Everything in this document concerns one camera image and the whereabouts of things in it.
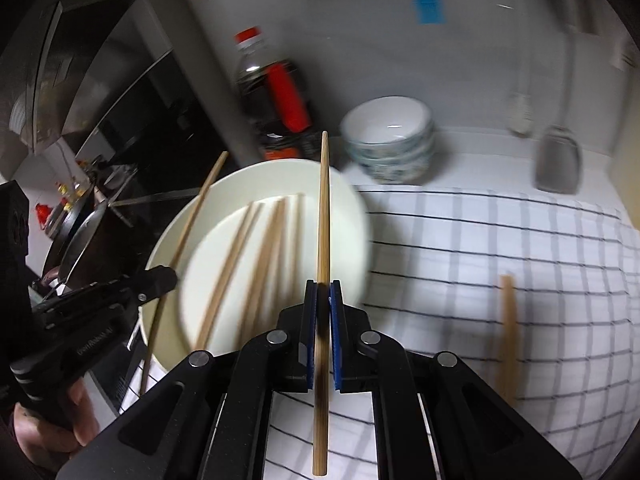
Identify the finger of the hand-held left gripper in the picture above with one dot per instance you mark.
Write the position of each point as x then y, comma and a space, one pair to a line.
155, 282

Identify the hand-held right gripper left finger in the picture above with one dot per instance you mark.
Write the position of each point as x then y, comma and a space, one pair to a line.
311, 340

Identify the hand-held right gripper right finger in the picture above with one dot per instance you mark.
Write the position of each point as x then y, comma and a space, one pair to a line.
337, 340

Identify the wooden chopstick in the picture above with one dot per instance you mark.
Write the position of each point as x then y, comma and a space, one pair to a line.
322, 210
200, 210
225, 280
509, 330
299, 230
265, 260
239, 240
280, 240

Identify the large white plate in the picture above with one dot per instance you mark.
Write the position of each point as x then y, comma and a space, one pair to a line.
320, 220

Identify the person's left hand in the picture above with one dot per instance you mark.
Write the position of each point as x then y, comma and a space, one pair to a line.
82, 410

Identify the black gas stove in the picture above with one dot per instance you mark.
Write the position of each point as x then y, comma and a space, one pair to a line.
127, 240

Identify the black wok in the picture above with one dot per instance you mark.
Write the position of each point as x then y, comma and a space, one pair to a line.
80, 240

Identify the small red object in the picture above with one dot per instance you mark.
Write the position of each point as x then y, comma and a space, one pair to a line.
44, 215

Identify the white checked cloth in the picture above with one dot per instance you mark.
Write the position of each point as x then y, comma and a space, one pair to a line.
475, 260

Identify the soy sauce bottle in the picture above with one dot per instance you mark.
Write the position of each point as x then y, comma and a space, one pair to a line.
272, 105

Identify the steel range hood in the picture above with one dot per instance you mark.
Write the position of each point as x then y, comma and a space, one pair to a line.
75, 70

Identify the grey hanging spatula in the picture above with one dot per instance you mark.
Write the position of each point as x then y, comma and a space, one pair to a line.
559, 165

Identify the blue wall hook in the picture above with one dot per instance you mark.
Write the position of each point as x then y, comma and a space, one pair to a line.
429, 7

